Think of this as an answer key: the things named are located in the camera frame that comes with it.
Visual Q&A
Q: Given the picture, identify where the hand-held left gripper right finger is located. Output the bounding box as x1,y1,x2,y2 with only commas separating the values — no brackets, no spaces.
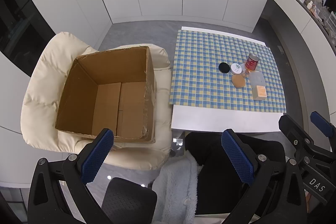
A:
221,129,307,224

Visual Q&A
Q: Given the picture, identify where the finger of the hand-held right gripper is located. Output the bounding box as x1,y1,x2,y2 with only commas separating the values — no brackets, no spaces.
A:
310,111,336,151
279,115,315,159

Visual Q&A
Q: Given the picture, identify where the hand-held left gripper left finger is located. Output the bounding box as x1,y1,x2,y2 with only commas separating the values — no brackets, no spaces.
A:
28,128,114,224

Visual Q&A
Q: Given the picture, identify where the small white cardboard box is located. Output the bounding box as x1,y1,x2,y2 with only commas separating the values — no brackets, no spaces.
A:
252,85,267,101

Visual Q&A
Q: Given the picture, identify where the brown cardboard box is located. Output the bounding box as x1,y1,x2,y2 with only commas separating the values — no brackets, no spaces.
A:
55,46,157,144

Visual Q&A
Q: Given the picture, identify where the clear oval plastic case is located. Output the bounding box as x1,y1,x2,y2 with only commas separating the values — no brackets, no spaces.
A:
248,71,266,88

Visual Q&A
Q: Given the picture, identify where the beige powder puff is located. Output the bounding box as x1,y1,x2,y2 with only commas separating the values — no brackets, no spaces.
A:
231,74,246,88

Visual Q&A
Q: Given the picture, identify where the red tin can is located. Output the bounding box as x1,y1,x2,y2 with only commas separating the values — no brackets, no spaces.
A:
245,54,259,71

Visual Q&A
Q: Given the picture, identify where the cream padded chair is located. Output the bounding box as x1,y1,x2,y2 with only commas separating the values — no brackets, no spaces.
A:
20,31,172,170

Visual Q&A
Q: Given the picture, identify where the blue yellow checkered tablecloth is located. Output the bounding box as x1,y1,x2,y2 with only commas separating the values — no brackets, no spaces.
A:
169,29,286,113

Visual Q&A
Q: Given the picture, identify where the black built-in oven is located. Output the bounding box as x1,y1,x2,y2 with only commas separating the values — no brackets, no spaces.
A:
0,0,57,75

